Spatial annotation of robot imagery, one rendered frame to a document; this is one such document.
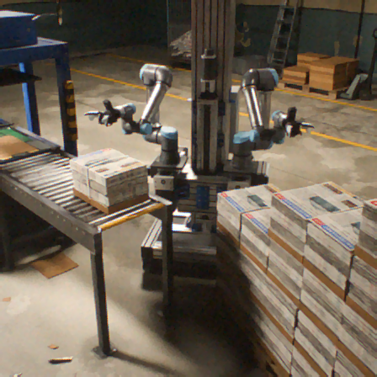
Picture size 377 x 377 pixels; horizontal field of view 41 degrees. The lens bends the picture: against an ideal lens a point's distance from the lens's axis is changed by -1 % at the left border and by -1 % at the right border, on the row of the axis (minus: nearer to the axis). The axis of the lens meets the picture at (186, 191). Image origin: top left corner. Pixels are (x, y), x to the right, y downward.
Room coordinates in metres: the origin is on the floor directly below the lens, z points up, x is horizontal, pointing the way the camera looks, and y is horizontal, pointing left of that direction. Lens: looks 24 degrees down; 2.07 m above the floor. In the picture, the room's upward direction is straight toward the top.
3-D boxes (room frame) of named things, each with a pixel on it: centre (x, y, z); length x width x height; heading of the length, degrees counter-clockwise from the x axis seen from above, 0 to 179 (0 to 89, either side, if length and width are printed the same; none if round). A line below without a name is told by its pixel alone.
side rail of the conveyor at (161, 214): (3.09, 0.55, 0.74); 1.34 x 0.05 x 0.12; 43
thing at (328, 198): (2.10, -0.62, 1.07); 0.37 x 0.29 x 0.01; 114
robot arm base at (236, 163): (3.15, -0.37, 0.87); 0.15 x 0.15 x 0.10
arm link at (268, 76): (3.19, -0.50, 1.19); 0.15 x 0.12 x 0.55; 105
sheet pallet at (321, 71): (8.92, -2.37, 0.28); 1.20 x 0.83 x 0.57; 43
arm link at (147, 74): (3.33, 0.22, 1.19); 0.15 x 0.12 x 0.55; 53
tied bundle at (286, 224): (2.11, -0.63, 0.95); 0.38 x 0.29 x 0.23; 114
